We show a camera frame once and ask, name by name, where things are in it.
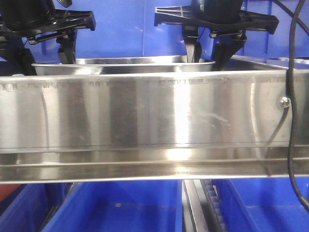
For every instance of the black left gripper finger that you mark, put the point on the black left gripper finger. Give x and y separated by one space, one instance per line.
12 49
67 49

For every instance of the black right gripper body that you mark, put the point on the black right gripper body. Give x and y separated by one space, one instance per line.
216 15

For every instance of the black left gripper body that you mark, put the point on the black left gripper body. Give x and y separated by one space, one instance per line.
28 18

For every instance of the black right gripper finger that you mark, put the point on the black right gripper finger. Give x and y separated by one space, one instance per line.
224 48
192 45

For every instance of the silver metal tray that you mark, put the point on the silver metal tray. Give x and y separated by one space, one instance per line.
92 66

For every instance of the blue upper right crate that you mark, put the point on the blue upper right crate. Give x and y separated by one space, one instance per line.
265 45

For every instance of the blue lower left bin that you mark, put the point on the blue lower left bin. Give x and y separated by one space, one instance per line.
28 207

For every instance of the blue bin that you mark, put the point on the blue bin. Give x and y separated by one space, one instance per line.
121 206
260 205
28 207

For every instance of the blue lower right bin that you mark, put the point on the blue lower right bin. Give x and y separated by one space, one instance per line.
260 205

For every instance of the blue lower centre bin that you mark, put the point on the blue lower centre bin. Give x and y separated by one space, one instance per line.
121 206

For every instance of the silver rail bolt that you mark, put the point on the silver rail bolt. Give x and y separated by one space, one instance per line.
285 102

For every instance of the roller track rail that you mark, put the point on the roller track rail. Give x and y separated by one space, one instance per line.
201 207

